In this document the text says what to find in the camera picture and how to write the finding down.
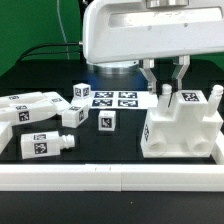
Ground white tagged bar part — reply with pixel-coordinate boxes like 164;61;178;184
0;101;57;126

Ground small white tagged cube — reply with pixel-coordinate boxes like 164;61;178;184
98;110;116;131

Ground paper sheet with tags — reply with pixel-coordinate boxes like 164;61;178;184
70;90;159;111

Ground black cables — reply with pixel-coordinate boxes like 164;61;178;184
16;40;84;64

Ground white left fence block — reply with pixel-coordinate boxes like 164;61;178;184
0;122;13;154

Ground white long chair back part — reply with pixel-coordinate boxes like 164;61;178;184
0;91;71;115

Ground white chair seat part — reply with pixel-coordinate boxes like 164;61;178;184
140;84;224;158

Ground white front fence rail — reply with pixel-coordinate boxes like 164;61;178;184
0;164;224;192

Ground thin white cable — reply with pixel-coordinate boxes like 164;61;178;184
56;0;72;61

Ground rear white tagged cube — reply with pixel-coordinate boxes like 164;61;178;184
73;83;91;99

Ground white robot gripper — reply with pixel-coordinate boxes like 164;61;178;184
83;0;224;95

